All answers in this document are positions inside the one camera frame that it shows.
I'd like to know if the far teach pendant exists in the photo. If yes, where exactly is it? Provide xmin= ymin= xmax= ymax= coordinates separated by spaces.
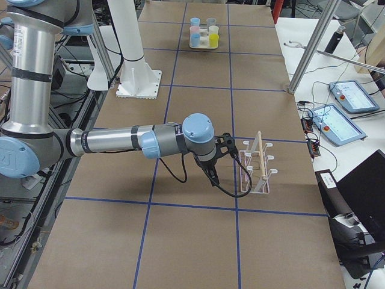
xmin=328 ymin=80 xmax=380 ymax=114

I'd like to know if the aluminium frame post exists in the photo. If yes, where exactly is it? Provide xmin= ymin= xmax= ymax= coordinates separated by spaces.
xmin=288 ymin=0 xmax=340 ymax=94

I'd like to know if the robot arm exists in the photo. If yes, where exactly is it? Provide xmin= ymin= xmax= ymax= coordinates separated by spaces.
xmin=1 ymin=1 xmax=221 ymax=186

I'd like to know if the black water bottle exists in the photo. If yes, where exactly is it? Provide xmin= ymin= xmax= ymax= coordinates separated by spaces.
xmin=324 ymin=25 xmax=346 ymax=54

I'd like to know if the near teach pendant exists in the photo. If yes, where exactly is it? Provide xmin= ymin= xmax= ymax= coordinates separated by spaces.
xmin=308 ymin=104 xmax=366 ymax=146

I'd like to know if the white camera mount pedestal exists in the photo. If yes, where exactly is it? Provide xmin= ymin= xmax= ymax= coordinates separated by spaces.
xmin=108 ymin=0 xmax=162 ymax=99

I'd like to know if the pale cream cup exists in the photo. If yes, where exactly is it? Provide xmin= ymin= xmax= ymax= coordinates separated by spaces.
xmin=208 ymin=25 xmax=219 ymax=35

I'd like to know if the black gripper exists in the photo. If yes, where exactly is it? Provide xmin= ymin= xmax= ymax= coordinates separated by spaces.
xmin=194 ymin=154 xmax=220 ymax=186

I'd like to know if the black power brick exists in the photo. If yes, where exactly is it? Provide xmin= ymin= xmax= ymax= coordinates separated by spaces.
xmin=51 ymin=58 xmax=66 ymax=90

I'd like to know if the teach pendant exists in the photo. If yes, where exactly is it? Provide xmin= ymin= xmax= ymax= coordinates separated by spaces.
xmin=328 ymin=80 xmax=380 ymax=114
xmin=308 ymin=104 xmax=366 ymax=146

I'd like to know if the cream plastic tray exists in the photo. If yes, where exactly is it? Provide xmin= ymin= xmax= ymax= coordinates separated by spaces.
xmin=189 ymin=26 xmax=211 ymax=49

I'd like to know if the white wire cup rack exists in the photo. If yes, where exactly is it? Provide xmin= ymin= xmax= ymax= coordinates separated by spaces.
xmin=239 ymin=131 xmax=278 ymax=194

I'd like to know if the white grey cup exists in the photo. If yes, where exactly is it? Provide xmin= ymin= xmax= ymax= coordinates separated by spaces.
xmin=206 ymin=17 xmax=217 ymax=27

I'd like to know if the pink cup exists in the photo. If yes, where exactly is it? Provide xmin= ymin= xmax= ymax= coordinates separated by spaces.
xmin=189 ymin=26 xmax=200 ymax=35

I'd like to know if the light blue cup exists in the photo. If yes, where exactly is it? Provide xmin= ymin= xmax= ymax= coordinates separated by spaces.
xmin=190 ymin=17 xmax=200 ymax=27
xmin=189 ymin=33 xmax=200 ymax=48

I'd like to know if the yellow cup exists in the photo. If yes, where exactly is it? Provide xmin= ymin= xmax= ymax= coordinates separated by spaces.
xmin=209 ymin=34 xmax=219 ymax=49

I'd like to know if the black laptop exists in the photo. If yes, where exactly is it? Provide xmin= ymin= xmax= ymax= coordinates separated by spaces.
xmin=337 ymin=150 xmax=384 ymax=241

